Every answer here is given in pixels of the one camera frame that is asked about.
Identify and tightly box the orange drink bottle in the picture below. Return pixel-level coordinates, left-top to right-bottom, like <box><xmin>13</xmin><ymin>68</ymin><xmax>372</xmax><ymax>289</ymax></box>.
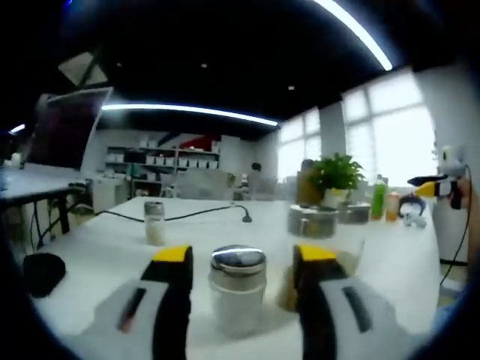
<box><xmin>385</xmin><ymin>190</ymin><xmax>401</xmax><ymax>222</ymax></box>

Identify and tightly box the small glass seasoning bottle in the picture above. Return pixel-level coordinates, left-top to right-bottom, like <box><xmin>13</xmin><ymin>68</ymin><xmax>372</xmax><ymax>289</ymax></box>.
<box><xmin>143</xmin><ymin>200</ymin><xmax>166</xmax><ymax>247</ymax></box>
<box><xmin>208</xmin><ymin>244</ymin><xmax>268</xmax><ymax>338</ymax></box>

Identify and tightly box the white metal shelf rack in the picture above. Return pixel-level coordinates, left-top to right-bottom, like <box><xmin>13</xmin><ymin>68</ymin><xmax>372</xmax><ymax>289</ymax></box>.
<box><xmin>104</xmin><ymin>140</ymin><xmax>222</xmax><ymax>196</ymax></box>

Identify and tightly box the black power cable with plug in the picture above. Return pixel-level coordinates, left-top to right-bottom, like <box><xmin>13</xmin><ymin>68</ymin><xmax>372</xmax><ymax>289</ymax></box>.
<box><xmin>95</xmin><ymin>202</ymin><xmax>253</xmax><ymax>225</ymax></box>

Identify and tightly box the white ceiling air conditioner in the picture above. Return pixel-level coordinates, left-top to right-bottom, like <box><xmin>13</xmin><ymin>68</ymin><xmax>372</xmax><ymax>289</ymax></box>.
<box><xmin>58</xmin><ymin>50</ymin><xmax>110</xmax><ymax>88</ymax></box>

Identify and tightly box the grey mesh chair back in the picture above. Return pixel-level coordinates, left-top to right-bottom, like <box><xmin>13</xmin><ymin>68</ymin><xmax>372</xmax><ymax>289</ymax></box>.
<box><xmin>174</xmin><ymin>167</ymin><xmax>236</xmax><ymax>200</ymax></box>

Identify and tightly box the row of white storage bins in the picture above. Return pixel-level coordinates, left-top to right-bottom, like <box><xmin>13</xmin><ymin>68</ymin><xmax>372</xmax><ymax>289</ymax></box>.
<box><xmin>145</xmin><ymin>155</ymin><xmax>219</xmax><ymax>169</ymax></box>

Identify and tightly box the large bright window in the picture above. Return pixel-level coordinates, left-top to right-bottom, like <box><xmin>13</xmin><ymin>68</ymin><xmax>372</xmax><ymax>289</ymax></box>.
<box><xmin>340</xmin><ymin>73</ymin><xmax>440</xmax><ymax>188</ymax></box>
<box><xmin>277</xmin><ymin>106</ymin><xmax>323</xmax><ymax>177</ymax></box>

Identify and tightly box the black white penguin toy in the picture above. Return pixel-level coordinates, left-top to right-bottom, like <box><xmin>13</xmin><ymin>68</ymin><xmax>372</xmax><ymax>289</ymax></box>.
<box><xmin>397</xmin><ymin>193</ymin><xmax>429</xmax><ymax>228</ymax></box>

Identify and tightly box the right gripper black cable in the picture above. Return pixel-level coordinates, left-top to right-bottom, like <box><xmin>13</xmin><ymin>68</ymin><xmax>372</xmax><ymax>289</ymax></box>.
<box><xmin>438</xmin><ymin>163</ymin><xmax>473</xmax><ymax>288</ymax></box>

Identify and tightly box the green drink bottle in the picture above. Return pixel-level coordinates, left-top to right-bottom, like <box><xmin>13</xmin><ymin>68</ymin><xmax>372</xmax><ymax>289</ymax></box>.
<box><xmin>370</xmin><ymin>174</ymin><xmax>389</xmax><ymax>221</ymax></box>

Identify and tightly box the potted green plant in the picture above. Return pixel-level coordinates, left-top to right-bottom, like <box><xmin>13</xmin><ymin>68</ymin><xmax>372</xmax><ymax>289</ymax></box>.
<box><xmin>307</xmin><ymin>151</ymin><xmax>365</xmax><ymax>209</ymax></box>

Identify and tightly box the black monitor on stand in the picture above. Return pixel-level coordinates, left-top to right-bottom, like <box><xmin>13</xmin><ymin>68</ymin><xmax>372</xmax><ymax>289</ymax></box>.
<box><xmin>122</xmin><ymin>148</ymin><xmax>147</xmax><ymax>181</ymax></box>

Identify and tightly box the tall glass seasoning bottle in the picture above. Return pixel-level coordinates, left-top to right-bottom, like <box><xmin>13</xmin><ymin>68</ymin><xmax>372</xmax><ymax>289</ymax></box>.
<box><xmin>277</xmin><ymin>204</ymin><xmax>367</xmax><ymax>314</ymax></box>
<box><xmin>336</xmin><ymin>201</ymin><xmax>371</xmax><ymax>225</ymax></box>

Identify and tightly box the white laptop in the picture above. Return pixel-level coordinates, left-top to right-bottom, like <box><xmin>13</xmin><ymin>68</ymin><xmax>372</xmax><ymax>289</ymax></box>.
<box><xmin>0</xmin><ymin>85</ymin><xmax>115</xmax><ymax>200</ymax></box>

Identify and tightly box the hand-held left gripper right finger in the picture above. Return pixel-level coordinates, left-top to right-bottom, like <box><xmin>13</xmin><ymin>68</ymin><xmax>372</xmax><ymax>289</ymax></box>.
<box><xmin>292</xmin><ymin>243</ymin><xmax>417</xmax><ymax>360</ymax></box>

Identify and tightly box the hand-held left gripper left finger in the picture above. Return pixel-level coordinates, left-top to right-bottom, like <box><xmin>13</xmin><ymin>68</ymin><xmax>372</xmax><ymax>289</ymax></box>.
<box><xmin>70</xmin><ymin>244</ymin><xmax>195</xmax><ymax>360</ymax></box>

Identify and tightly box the brown paper bag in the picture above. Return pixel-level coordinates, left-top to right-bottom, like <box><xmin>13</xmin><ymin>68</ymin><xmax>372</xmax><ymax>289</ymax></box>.
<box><xmin>296</xmin><ymin>159</ymin><xmax>320</xmax><ymax>206</ymax></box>

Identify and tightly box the black computer mouse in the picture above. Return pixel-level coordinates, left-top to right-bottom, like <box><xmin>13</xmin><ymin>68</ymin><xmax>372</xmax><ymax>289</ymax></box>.
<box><xmin>22</xmin><ymin>253</ymin><xmax>68</xmax><ymax>299</ymax></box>

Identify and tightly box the person's right hand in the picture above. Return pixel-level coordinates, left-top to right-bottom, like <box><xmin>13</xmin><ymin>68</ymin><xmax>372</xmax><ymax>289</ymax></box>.
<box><xmin>460</xmin><ymin>175</ymin><xmax>476</xmax><ymax>210</ymax></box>

